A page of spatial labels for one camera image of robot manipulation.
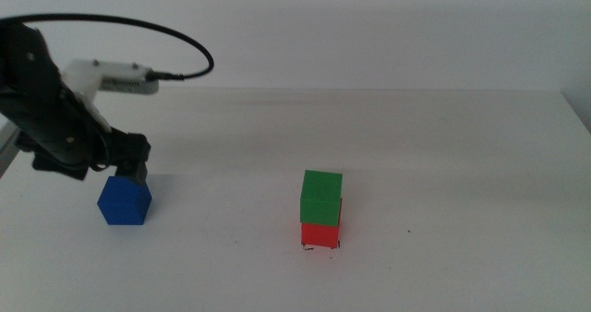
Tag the red cube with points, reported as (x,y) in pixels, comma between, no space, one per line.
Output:
(320,236)

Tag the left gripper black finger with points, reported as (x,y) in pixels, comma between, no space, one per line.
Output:
(60,168)
(134,171)

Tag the blue cube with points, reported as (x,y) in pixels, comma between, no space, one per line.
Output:
(124,203)

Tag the green cube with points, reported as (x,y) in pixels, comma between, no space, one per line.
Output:
(321,199)

